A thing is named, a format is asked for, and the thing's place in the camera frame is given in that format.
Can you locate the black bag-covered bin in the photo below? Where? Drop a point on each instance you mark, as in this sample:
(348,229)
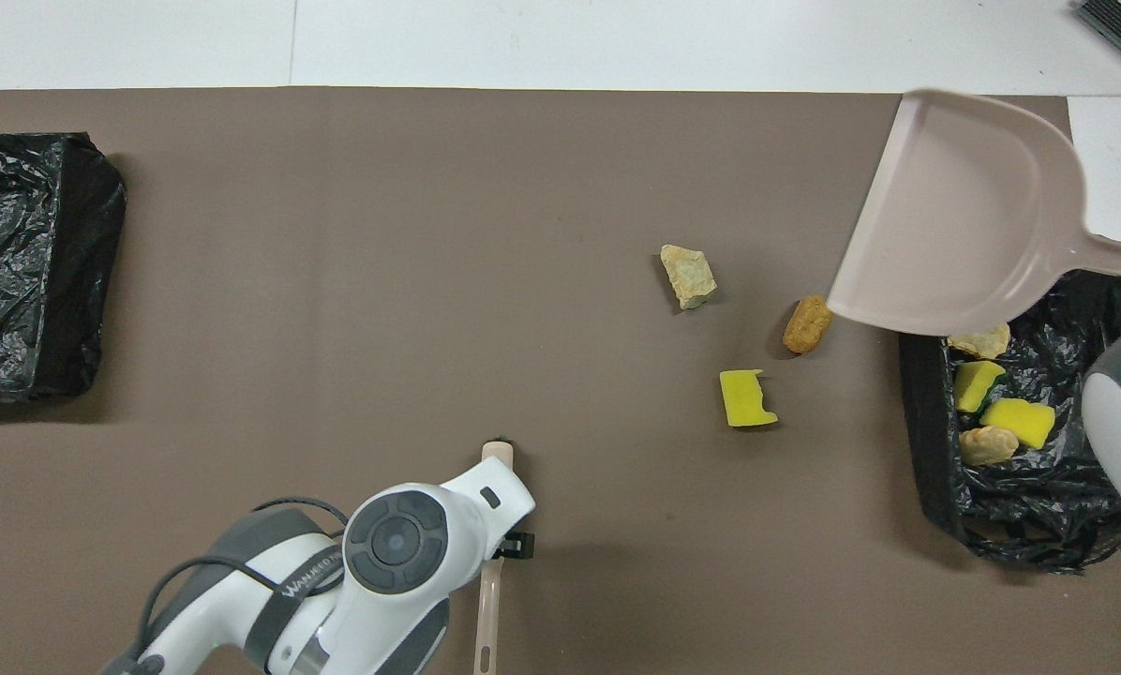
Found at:
(26,262)

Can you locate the striped croissant piece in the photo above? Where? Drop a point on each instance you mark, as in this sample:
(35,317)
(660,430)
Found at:
(989,445)

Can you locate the brown fried nugget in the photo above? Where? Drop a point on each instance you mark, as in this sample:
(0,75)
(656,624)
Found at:
(804,326)

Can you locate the beige plastic dustpan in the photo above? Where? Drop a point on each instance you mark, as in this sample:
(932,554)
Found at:
(964,216)

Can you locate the blocky yellow sponge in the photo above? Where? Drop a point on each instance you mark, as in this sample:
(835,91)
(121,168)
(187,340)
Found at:
(1020,422)

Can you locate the open black bag-lined bin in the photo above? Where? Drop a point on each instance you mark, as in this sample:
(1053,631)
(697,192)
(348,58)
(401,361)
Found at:
(1038,506)

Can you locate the beige hand brush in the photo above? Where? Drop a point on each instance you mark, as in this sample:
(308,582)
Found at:
(498,455)

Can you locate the yellow sponge with green side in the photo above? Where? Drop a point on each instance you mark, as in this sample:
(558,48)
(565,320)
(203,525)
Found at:
(976,384)

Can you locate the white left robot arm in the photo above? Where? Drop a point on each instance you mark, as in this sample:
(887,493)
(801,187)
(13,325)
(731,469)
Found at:
(401,562)

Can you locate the notched yellow sponge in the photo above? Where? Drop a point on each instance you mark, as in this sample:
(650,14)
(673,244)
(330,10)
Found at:
(743,398)

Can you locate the greenish stone-like bread chunk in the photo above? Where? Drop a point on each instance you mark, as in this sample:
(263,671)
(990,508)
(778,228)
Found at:
(689,277)

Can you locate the brown table mat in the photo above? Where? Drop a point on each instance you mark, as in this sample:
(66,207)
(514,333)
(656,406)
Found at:
(336,187)

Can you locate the pale bread chunk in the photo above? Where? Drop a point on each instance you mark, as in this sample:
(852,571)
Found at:
(984,344)

